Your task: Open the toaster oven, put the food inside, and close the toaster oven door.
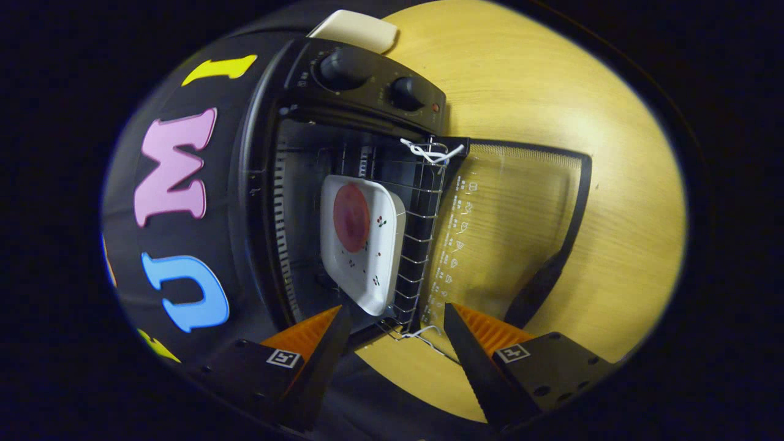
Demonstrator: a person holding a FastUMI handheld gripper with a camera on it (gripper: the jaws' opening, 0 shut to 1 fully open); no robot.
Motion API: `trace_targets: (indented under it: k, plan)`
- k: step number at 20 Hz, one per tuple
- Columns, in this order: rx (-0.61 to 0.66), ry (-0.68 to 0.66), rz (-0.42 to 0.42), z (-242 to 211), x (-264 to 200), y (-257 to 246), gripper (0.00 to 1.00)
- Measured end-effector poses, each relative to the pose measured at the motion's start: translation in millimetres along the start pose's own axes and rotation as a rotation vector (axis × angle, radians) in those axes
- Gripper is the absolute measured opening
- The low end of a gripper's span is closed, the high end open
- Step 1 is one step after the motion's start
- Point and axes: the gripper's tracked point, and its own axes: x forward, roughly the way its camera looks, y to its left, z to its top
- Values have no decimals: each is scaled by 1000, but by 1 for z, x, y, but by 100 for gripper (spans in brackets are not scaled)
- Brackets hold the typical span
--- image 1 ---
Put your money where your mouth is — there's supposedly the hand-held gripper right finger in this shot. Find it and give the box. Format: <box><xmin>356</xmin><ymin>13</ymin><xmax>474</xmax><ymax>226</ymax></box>
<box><xmin>444</xmin><ymin>303</ymin><xmax>615</xmax><ymax>429</ymax></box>

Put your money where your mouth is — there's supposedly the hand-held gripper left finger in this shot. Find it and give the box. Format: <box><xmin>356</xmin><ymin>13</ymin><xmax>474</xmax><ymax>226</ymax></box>
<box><xmin>196</xmin><ymin>305</ymin><xmax>352</xmax><ymax>431</ymax></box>

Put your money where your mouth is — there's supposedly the white square plate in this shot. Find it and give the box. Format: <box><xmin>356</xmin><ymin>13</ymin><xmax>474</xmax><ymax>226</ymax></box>
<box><xmin>320</xmin><ymin>175</ymin><xmax>407</xmax><ymax>317</ymax></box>

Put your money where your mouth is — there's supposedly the pink round ham slice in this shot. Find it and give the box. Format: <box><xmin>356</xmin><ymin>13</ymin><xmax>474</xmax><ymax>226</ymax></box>
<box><xmin>333</xmin><ymin>183</ymin><xmax>371</xmax><ymax>254</ymax></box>

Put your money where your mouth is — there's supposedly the black toaster oven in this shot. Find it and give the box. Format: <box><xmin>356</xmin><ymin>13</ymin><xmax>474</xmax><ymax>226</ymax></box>
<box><xmin>228</xmin><ymin>38</ymin><xmax>594</xmax><ymax>355</ymax></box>

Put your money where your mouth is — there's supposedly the white bread toaster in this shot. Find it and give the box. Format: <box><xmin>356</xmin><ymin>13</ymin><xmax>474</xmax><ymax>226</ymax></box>
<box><xmin>306</xmin><ymin>9</ymin><xmax>400</xmax><ymax>55</ymax></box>

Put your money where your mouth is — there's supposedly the white string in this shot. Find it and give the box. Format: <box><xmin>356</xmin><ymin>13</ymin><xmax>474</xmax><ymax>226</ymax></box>
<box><xmin>398</xmin><ymin>325</ymin><xmax>458</xmax><ymax>363</ymax></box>
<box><xmin>401</xmin><ymin>138</ymin><xmax>466</xmax><ymax>167</ymax></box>

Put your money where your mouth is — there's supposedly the metal wire oven rack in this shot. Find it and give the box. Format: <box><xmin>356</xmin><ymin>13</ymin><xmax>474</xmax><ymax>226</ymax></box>
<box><xmin>340</xmin><ymin>138</ymin><xmax>449</xmax><ymax>339</ymax></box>

